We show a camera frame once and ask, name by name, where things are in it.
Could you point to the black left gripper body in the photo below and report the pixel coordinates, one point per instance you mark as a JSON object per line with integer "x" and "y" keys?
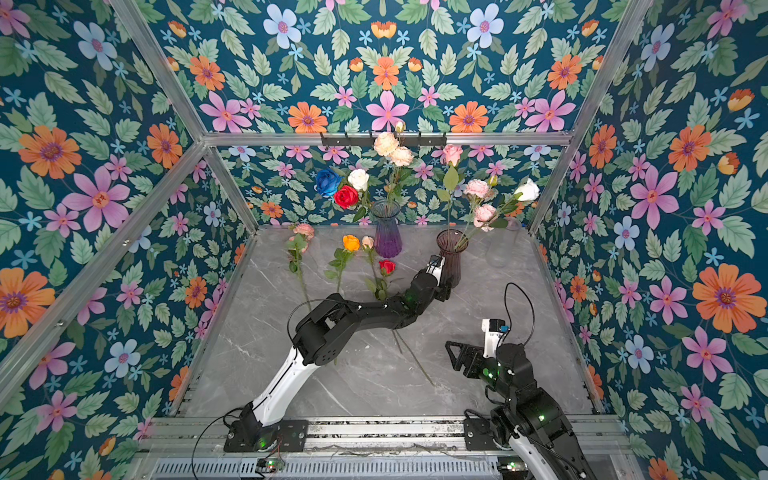
{"x": 424, "y": 303}

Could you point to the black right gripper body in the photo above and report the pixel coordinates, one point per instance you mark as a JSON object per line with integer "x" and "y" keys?
{"x": 490, "y": 374}

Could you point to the purple blue glass vase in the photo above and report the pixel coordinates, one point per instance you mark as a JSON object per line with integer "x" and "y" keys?
{"x": 387, "y": 238}

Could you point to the dark smoky glass vase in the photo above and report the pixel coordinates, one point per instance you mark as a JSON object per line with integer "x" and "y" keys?
{"x": 451, "y": 243}

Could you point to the cream peach rose bud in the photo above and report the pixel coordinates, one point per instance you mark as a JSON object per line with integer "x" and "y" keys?
{"x": 368, "y": 242}

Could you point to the orange artificial flower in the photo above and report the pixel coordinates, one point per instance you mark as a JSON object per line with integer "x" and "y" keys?
{"x": 341, "y": 258}

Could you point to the clear glass vase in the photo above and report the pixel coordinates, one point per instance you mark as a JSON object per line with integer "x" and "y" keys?
{"x": 501, "y": 244}

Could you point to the light pink peony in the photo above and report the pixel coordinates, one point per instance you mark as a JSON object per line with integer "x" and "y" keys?
{"x": 478, "y": 193}

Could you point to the red artificial rose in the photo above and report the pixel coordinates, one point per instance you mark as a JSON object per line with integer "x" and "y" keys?
{"x": 347, "y": 197}

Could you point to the pink carnation top flower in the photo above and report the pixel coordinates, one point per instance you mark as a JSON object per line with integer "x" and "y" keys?
{"x": 297, "y": 245}

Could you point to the blue artificial rose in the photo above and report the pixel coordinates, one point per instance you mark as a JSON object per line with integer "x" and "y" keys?
{"x": 327, "y": 183}

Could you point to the small pink rose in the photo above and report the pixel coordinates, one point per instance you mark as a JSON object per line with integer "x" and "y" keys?
{"x": 451, "y": 156}

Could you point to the cream pink peony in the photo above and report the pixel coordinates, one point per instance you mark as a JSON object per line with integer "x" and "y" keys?
{"x": 398, "y": 157}

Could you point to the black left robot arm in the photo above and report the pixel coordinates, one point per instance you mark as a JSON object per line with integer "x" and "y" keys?
{"x": 318, "y": 340}

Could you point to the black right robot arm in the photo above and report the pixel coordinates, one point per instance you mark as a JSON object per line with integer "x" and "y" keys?
{"x": 526, "y": 421}

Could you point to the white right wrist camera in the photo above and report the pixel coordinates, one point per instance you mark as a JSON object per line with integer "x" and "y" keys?
{"x": 494, "y": 331}

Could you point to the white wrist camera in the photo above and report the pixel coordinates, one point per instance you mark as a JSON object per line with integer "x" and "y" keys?
{"x": 435, "y": 267}
{"x": 494, "y": 331}

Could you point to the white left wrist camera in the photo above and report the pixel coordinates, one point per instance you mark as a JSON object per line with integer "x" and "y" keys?
{"x": 435, "y": 267}

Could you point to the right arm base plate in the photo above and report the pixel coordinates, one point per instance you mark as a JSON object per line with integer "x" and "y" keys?
{"x": 479, "y": 437}

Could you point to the aluminium front rail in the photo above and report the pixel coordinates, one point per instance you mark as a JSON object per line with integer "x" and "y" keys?
{"x": 181, "y": 436}

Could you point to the black wall hook rack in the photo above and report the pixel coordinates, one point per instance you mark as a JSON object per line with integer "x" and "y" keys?
{"x": 367, "y": 139}

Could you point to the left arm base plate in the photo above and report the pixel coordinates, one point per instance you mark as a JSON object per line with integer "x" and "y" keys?
{"x": 285, "y": 436}

